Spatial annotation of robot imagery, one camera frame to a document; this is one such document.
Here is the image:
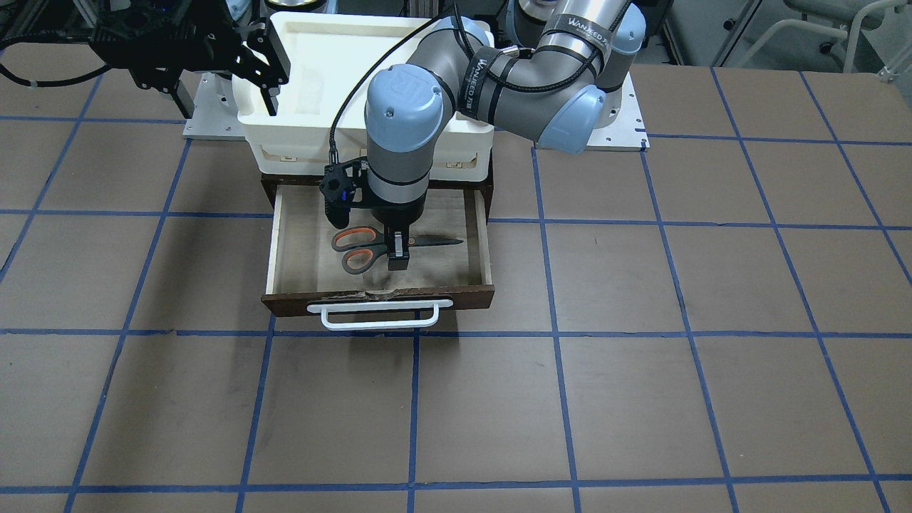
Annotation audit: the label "dark wooden drawer cabinet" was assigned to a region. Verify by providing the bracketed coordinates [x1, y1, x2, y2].
[260, 170, 494, 216]

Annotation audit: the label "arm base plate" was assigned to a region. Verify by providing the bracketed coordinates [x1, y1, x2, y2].
[183, 72, 245, 142]
[586, 73, 651, 150]

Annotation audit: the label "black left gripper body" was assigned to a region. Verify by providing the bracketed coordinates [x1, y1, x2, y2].
[319, 158, 427, 230]

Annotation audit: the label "wooden drawer with white handle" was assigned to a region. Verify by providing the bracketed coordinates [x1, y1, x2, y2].
[261, 185, 495, 317]

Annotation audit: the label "grey orange scissors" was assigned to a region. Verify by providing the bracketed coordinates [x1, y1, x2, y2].
[330, 225, 463, 275]

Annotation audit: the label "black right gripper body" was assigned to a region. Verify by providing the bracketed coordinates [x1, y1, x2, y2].
[89, 1, 290, 97]

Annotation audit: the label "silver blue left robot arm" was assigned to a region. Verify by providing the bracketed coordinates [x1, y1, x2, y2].
[319, 1, 647, 274]

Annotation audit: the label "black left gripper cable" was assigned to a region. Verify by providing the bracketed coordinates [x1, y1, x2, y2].
[328, 0, 514, 168]

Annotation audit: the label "cream plastic tray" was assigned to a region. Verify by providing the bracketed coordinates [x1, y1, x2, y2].
[232, 11, 494, 182]

